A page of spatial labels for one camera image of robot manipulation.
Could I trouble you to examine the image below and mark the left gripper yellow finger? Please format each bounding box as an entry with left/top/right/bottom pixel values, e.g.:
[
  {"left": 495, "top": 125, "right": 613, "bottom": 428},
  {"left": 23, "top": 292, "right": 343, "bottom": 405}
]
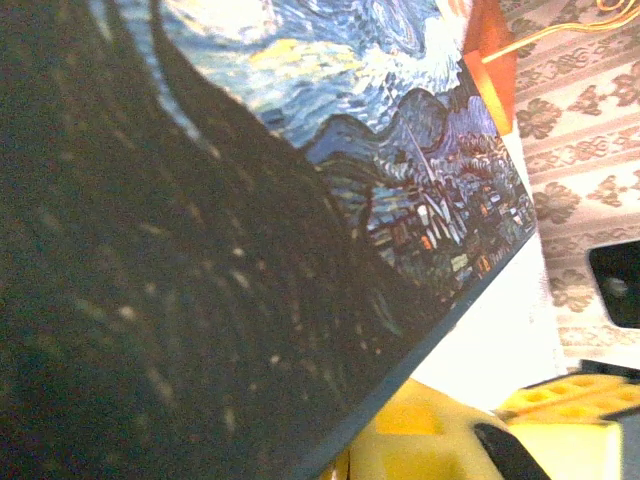
[{"left": 327, "top": 377, "right": 507, "bottom": 480}]

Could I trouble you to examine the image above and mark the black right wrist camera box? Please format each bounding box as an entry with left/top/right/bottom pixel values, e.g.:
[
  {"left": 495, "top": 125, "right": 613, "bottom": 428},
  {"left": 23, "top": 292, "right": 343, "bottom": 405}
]
[{"left": 587, "top": 242, "right": 640, "bottom": 329}]

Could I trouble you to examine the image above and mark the starry night print box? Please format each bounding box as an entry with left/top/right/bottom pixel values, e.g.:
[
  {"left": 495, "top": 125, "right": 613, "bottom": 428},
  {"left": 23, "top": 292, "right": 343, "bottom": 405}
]
[{"left": 0, "top": 0, "right": 539, "bottom": 480}]

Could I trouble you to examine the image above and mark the orange wooden board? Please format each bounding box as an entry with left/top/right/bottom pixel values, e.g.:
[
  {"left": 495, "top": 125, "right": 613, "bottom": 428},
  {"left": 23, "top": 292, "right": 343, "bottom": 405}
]
[{"left": 462, "top": 47, "right": 519, "bottom": 137}]

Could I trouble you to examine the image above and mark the red plastic goblet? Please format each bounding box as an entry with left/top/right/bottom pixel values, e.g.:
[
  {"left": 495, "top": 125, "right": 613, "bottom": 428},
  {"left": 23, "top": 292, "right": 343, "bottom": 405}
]
[{"left": 464, "top": 0, "right": 517, "bottom": 60}]

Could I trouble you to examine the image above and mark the gold wire stand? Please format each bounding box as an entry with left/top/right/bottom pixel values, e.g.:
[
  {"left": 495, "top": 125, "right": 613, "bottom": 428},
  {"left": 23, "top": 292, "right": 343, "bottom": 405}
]
[{"left": 481, "top": 0, "right": 640, "bottom": 65}]

